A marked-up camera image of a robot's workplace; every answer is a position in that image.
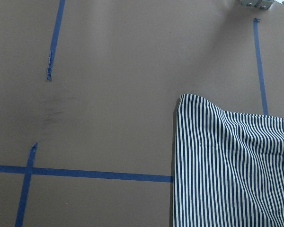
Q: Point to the aluminium frame post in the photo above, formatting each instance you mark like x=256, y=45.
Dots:
x=260, y=4

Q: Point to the striped polo shirt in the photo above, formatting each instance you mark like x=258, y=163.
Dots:
x=229, y=167

